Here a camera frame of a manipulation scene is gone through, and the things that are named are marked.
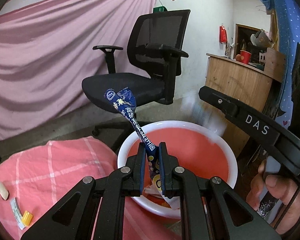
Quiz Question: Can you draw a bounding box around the green wall sign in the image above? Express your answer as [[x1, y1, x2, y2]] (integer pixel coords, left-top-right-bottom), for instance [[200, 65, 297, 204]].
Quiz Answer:
[[153, 6, 167, 13]]

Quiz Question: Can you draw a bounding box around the white oval eraser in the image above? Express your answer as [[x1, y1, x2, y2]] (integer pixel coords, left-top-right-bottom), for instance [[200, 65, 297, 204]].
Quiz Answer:
[[0, 182, 9, 200]]

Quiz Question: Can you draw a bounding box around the blue dotted curtain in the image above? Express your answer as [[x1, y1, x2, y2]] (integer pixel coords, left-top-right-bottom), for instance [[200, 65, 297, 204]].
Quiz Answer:
[[261, 0, 300, 128]]

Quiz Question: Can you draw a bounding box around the red fire extinguisher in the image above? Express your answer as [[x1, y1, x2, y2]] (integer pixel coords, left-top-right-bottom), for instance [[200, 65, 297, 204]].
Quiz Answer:
[[219, 25, 228, 44]]

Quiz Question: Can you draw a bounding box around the small yellow block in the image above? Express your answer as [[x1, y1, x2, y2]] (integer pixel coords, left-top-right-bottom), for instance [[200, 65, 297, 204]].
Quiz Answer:
[[21, 211, 33, 226]]

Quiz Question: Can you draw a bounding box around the black mesh office chair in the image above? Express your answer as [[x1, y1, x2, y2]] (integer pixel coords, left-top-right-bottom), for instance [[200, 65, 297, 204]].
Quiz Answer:
[[82, 9, 191, 113]]

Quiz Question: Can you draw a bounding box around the wooden counter cabinet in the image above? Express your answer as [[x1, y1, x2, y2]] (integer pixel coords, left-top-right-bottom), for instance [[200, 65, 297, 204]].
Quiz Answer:
[[205, 47, 287, 156]]

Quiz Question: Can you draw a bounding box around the pink plaid tablecloth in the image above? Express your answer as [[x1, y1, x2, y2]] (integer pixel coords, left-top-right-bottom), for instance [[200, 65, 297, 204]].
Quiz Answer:
[[0, 135, 182, 240]]

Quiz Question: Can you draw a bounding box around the small paper sachet wrapper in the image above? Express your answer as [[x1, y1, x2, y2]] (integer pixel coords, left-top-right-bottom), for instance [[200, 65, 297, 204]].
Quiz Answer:
[[10, 197, 25, 230]]

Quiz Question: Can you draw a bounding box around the right hand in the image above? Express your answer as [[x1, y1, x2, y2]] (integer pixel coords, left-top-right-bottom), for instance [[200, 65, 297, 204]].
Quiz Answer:
[[246, 161, 300, 235]]

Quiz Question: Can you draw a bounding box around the red white plastic basin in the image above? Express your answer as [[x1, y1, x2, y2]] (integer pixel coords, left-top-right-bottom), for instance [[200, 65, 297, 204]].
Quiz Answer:
[[117, 120, 238, 219]]

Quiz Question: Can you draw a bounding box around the dark blue snack wrapper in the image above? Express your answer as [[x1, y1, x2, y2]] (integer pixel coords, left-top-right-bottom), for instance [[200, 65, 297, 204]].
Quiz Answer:
[[104, 87, 165, 195]]

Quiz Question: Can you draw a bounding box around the pink hanging cloth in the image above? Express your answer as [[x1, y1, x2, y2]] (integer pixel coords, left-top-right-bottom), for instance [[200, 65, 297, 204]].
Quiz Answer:
[[0, 0, 155, 141]]

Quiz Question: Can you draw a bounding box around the red cup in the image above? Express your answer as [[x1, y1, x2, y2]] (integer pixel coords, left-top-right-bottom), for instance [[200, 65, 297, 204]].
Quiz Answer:
[[240, 50, 251, 64]]

